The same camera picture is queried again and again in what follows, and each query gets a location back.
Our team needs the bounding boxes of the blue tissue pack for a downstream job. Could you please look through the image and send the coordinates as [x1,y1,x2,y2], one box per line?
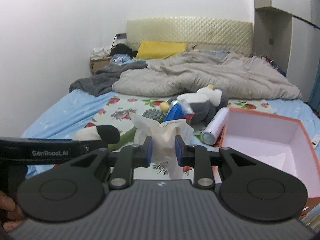
[162,99,195,124]

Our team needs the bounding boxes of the panda plush toy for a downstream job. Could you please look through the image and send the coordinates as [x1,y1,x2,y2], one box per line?
[72,124,120,144]

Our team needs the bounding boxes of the yellow pillow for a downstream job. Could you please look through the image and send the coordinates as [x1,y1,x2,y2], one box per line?
[133,41,188,60]

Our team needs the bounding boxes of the white tissue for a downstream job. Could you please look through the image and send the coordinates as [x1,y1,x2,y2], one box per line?
[130,113,194,180]

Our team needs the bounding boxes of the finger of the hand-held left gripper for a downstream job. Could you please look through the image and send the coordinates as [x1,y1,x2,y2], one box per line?
[84,140,109,155]

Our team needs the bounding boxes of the green massage hammer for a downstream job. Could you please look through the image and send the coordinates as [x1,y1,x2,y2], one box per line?
[107,108,165,152]

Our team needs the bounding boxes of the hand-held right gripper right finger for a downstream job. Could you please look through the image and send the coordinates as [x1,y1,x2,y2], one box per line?
[175,135,260,188]

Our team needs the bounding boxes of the blue patterned packet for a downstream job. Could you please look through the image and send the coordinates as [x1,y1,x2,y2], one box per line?
[110,54,132,64]

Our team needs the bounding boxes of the grey duvet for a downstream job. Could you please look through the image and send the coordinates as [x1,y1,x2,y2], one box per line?
[112,50,303,100]

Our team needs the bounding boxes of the dark grey blanket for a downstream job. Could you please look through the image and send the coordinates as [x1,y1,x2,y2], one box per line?
[69,60,148,97]

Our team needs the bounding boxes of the light blue bed sheet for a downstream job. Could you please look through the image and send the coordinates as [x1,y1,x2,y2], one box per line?
[21,90,320,180]

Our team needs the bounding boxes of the cardboard nightstand box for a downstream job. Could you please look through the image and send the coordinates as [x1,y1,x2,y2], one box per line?
[90,56,113,75]

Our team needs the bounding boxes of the fruit printed sheet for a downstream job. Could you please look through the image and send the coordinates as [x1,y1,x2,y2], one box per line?
[72,92,277,180]

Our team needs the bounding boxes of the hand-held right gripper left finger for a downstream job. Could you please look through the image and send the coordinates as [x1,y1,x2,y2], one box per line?
[60,135,153,189]

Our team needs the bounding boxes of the white spray can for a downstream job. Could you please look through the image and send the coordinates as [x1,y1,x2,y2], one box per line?
[201,107,229,145]

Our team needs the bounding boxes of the grey penguin plush toy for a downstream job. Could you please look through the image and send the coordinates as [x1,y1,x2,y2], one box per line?
[160,84,229,125]

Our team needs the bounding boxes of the black clothes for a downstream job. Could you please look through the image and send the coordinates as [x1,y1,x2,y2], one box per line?
[110,43,138,58]

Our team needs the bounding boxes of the person's left hand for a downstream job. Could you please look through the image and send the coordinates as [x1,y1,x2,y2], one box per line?
[0,190,25,232]

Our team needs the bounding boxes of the cream quilted headboard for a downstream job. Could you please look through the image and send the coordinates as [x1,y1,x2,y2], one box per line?
[126,17,253,58]

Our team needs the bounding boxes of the blue curtain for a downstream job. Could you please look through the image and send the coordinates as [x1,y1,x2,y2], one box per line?
[307,62,320,118]

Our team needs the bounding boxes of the pink cardboard box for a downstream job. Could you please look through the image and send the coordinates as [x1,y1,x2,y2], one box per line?
[214,106,320,217]

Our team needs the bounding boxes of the white crumpled cloth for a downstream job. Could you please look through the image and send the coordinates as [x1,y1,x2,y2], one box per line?
[90,46,112,60]

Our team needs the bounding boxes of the grey wardrobe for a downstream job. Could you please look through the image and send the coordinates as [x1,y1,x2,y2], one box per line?
[252,0,320,100]

